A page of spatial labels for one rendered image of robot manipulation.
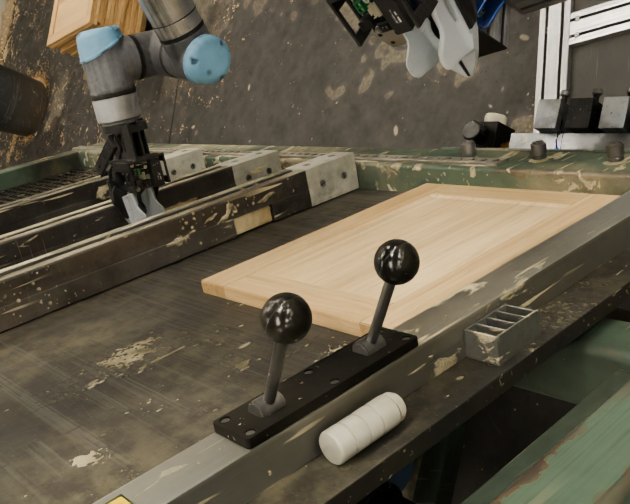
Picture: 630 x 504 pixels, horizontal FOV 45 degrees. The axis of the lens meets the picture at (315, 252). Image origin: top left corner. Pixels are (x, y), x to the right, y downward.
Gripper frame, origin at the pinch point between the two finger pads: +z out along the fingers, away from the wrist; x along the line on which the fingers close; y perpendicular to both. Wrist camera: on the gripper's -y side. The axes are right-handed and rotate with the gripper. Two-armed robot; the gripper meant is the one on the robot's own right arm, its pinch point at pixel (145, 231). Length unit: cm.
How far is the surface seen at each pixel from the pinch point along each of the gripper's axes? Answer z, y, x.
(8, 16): -64, -501, 186
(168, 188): -4.4, -6.9, 10.5
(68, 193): -3.9, -37.0, 3.3
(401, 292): 1, 63, -2
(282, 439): -1, 77, -32
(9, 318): 0.2, 15.9, -31.5
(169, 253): 0.3, 16.2, -5.1
